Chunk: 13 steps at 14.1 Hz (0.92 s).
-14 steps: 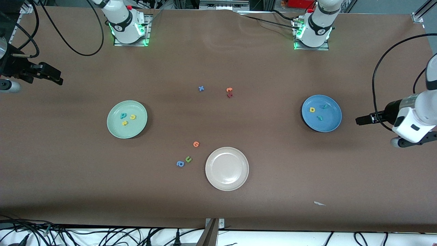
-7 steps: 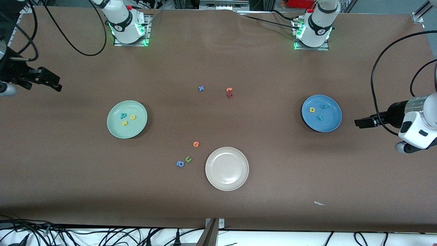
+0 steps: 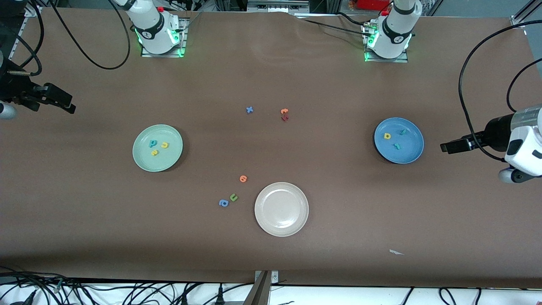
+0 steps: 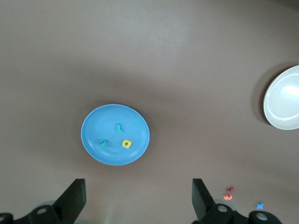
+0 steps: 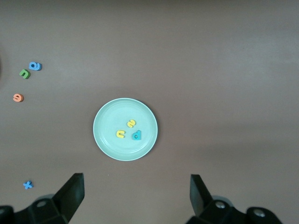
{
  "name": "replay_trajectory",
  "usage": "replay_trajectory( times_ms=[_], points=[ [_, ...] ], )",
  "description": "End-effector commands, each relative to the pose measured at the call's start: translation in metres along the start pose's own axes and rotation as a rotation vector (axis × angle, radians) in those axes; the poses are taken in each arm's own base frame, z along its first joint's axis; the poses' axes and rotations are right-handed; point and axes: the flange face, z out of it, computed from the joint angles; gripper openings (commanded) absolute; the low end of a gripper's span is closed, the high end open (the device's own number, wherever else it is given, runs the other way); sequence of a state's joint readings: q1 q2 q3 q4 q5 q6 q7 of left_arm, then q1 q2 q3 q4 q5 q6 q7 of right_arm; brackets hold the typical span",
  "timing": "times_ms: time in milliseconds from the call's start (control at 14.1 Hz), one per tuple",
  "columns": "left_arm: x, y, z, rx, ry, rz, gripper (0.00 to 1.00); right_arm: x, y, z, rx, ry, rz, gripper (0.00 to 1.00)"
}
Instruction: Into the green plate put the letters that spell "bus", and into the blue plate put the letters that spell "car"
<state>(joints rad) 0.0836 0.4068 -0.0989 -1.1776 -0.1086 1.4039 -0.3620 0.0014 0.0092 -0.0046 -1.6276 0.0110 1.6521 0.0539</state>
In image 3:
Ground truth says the blue plate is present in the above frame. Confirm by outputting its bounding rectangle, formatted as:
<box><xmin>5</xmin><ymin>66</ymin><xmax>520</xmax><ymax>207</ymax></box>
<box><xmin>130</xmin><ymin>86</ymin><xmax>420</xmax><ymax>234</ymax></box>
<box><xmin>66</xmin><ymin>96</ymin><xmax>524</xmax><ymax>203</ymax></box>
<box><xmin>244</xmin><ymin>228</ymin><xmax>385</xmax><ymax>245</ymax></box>
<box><xmin>374</xmin><ymin>117</ymin><xmax>424</xmax><ymax>164</ymax></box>

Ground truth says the green plate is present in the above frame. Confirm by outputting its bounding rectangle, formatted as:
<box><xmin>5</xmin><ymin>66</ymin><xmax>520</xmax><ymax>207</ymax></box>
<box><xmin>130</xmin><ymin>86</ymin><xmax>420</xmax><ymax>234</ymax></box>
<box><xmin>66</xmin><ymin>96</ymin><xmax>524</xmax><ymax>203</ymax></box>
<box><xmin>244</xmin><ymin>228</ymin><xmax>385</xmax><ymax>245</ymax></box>
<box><xmin>133</xmin><ymin>124</ymin><xmax>183</xmax><ymax>172</ymax></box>

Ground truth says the red box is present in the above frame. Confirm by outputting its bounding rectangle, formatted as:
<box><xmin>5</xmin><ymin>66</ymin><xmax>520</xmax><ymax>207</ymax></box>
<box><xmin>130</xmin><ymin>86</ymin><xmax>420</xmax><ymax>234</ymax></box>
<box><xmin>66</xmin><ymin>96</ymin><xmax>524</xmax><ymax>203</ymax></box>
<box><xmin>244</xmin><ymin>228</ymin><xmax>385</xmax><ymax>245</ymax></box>
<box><xmin>356</xmin><ymin>0</ymin><xmax>391</xmax><ymax>11</ymax></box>

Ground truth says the beige plate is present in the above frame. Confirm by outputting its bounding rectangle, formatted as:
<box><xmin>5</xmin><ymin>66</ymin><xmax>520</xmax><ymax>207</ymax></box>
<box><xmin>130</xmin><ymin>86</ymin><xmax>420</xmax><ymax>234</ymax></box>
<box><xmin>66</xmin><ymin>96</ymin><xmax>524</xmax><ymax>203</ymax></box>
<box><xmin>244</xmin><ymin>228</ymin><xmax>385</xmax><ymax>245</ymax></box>
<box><xmin>254</xmin><ymin>182</ymin><xmax>309</xmax><ymax>237</ymax></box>

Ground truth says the brown table cover mat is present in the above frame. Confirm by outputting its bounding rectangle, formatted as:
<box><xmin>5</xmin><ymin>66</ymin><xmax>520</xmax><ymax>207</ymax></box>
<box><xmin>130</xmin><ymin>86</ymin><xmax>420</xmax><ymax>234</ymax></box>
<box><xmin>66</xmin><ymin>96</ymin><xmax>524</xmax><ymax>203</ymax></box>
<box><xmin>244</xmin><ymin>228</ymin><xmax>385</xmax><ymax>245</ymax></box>
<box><xmin>0</xmin><ymin>6</ymin><xmax>542</xmax><ymax>288</ymax></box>

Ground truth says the grey metal equipment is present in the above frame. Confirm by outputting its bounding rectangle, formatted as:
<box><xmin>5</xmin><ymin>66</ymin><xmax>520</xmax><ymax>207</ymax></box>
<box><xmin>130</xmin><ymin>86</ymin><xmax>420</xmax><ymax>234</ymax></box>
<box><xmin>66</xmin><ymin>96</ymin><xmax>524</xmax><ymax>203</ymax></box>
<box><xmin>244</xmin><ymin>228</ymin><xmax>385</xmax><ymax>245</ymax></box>
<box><xmin>247</xmin><ymin>0</ymin><xmax>310</xmax><ymax>15</ymax></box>

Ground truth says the aluminium frame profile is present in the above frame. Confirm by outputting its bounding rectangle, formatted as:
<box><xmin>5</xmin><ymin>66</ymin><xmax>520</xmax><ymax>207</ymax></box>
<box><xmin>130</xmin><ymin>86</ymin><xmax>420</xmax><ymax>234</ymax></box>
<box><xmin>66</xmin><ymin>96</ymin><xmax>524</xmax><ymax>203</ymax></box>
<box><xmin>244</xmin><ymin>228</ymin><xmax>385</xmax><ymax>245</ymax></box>
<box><xmin>13</xmin><ymin>5</ymin><xmax>45</xmax><ymax>49</ymax></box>
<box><xmin>510</xmin><ymin>0</ymin><xmax>542</xmax><ymax>28</ymax></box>

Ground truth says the looped black cable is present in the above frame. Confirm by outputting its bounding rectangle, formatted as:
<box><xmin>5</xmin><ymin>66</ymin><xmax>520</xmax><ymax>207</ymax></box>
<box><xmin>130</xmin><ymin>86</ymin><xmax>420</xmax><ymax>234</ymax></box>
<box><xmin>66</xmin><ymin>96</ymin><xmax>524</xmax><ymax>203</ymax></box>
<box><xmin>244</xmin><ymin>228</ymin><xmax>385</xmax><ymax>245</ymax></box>
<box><xmin>438</xmin><ymin>287</ymin><xmax>459</xmax><ymax>305</ymax></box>

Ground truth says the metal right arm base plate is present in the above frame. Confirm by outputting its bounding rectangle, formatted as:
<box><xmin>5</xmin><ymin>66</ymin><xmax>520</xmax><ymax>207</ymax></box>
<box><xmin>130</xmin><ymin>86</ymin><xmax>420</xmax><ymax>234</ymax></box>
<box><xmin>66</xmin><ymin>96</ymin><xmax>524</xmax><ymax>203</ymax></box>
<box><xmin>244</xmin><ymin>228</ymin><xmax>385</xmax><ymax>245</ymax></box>
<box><xmin>141</xmin><ymin>18</ymin><xmax>188</xmax><ymax>58</ymax></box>

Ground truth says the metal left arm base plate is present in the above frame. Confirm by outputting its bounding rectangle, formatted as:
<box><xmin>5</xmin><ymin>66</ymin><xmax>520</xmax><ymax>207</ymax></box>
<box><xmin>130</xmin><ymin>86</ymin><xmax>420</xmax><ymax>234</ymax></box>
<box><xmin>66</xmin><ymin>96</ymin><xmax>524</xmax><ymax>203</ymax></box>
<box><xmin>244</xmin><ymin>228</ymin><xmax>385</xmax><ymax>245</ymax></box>
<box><xmin>364</xmin><ymin>23</ymin><xmax>409</xmax><ymax>63</ymax></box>

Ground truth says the thick black cable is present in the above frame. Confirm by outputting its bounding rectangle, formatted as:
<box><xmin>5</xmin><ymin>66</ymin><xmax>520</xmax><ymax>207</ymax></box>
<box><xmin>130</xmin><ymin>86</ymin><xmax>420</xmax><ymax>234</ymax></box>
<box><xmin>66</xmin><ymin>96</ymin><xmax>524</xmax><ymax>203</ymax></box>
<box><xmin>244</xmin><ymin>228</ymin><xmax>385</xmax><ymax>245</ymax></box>
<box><xmin>0</xmin><ymin>271</ymin><xmax>64</xmax><ymax>305</ymax></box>

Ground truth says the short black base cable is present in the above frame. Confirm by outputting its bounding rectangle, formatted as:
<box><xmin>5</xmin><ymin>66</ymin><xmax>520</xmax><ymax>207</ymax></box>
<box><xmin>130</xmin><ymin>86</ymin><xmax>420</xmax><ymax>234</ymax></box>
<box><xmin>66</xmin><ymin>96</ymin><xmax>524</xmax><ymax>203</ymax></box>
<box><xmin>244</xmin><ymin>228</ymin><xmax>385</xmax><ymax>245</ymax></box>
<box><xmin>337</xmin><ymin>12</ymin><xmax>367</xmax><ymax>26</ymax></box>

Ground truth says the long black base cable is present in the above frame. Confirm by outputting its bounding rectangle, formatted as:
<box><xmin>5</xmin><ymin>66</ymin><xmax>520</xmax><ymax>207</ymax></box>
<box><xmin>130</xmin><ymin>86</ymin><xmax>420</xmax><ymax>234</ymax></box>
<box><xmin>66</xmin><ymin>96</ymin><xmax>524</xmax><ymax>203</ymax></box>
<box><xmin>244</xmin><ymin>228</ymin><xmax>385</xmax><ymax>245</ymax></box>
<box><xmin>296</xmin><ymin>17</ymin><xmax>373</xmax><ymax>36</ymax></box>

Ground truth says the grey metal bracket post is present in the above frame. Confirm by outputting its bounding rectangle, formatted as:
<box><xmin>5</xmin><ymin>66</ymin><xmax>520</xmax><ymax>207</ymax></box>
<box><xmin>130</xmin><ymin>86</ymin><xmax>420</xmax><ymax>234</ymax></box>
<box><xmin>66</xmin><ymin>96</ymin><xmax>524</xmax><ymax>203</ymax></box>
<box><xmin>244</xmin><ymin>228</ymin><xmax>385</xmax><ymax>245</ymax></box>
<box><xmin>243</xmin><ymin>270</ymin><xmax>280</xmax><ymax>305</ymax></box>

